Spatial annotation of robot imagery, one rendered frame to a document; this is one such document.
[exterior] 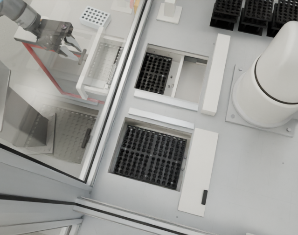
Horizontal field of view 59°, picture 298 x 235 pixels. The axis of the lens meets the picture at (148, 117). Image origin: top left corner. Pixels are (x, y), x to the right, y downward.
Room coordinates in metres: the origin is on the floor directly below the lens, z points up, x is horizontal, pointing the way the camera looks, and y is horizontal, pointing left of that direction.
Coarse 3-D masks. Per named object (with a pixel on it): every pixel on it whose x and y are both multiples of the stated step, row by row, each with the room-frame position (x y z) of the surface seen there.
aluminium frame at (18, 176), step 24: (144, 24) 0.68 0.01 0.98; (120, 96) 0.38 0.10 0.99; (0, 144) 0.09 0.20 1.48; (0, 168) 0.06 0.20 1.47; (24, 168) 0.07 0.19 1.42; (48, 168) 0.08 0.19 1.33; (96, 168) 0.13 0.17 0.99; (0, 192) 0.03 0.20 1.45; (24, 192) 0.03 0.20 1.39; (48, 192) 0.04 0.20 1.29; (72, 192) 0.05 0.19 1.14; (120, 216) -0.01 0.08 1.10; (144, 216) -0.01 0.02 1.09
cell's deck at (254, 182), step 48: (192, 0) 0.82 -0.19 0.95; (144, 48) 0.59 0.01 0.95; (192, 48) 0.59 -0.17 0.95; (240, 48) 0.58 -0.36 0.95; (240, 144) 0.21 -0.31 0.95; (288, 144) 0.20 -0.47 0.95; (96, 192) 0.06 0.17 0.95; (144, 192) 0.06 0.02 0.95; (240, 192) 0.05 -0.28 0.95; (288, 192) 0.05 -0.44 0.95
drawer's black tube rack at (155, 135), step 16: (128, 144) 0.23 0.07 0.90; (144, 144) 0.23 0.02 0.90; (160, 144) 0.22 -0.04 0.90; (176, 144) 0.22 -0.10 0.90; (128, 160) 0.17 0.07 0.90; (144, 160) 0.17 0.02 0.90; (160, 160) 0.17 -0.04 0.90; (176, 160) 0.16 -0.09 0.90; (128, 176) 0.12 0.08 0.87; (144, 176) 0.11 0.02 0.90; (160, 176) 0.12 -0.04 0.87; (176, 176) 0.11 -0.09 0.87
